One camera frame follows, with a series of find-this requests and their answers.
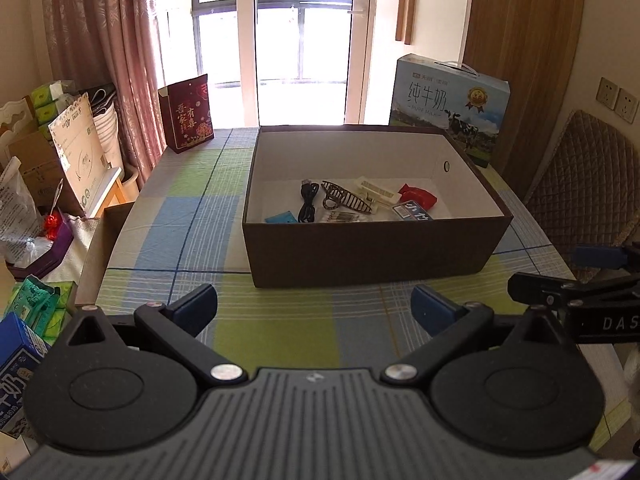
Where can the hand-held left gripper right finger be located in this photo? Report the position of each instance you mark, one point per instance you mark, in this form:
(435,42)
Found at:
(434,306)

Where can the red foil packet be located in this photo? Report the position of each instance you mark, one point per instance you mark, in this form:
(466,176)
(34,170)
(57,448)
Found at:
(419,196)

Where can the blue white floss box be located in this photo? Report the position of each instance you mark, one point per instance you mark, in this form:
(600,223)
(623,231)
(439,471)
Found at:
(412,211)

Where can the translucent plastic bag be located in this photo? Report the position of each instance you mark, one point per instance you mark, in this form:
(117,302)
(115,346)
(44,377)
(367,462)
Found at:
(15,215)

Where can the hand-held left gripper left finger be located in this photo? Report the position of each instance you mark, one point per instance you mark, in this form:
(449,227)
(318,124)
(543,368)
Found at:
(192,306)

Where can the checked tablecloth covered desktop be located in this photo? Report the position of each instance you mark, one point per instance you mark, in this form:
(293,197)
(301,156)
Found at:
(200,220)

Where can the leopard print hair claw clip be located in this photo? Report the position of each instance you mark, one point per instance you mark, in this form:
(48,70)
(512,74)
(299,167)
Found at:
(345,199)

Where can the cream hair clip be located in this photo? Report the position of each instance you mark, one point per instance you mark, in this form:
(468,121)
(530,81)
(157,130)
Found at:
(377,191)

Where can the purple box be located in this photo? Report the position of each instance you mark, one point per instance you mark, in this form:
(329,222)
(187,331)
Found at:
(57,250)

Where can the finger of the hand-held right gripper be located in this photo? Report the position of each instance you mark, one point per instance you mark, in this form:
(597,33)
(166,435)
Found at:
(535,287)
(597,256)

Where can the dark blue milk carton case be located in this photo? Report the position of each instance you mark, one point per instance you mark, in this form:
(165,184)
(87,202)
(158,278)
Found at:
(17,375)

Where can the bag of cotton swabs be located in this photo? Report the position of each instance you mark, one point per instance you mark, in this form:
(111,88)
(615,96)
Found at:
(340,216)

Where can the plain brown cardboard carton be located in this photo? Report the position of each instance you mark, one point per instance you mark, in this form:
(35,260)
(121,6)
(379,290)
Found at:
(37,165)

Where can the blue toothpaste tube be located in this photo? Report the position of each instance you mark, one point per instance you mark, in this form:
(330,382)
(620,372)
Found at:
(280,218)

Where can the chair with quilted brown cover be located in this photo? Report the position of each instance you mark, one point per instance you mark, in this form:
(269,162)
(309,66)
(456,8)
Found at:
(580,185)

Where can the brown cardboard box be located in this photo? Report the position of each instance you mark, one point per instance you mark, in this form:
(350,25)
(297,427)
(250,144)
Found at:
(370,250)

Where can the stack of green tissue packs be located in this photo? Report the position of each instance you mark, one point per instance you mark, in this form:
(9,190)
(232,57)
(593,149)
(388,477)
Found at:
(47,100)

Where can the glass balcony door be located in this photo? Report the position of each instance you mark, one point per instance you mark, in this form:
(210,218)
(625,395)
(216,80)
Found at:
(280,45)

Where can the wooden wall slats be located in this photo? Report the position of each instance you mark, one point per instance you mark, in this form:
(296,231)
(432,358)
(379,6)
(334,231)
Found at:
(405,16)

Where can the wooden door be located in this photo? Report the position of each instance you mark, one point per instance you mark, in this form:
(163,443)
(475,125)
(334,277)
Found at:
(520,35)

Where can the pink curtain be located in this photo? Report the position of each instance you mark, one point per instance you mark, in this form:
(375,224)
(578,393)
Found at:
(110,35)

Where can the brown wooden stool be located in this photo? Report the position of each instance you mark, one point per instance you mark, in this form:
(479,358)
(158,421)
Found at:
(105,250)

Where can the white printed cardboard carton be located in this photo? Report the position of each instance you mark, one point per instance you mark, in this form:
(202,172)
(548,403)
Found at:
(80,150)

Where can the light blue milk carton case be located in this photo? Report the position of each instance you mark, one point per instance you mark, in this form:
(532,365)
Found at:
(445,105)

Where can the red tassel ornament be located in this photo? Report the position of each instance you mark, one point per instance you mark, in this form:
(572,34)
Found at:
(51,222)

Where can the green tissue packs on floor pile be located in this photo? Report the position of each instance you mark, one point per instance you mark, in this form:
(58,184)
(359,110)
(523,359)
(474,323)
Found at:
(40,305)

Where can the white paper bags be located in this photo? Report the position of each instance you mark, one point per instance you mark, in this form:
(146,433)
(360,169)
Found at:
(105,125)

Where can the red gift bag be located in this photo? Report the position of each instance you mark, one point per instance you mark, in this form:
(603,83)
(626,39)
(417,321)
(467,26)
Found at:
(186,115)

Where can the beige wall socket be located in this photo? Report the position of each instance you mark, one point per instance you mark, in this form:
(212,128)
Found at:
(628,105)
(608,92)

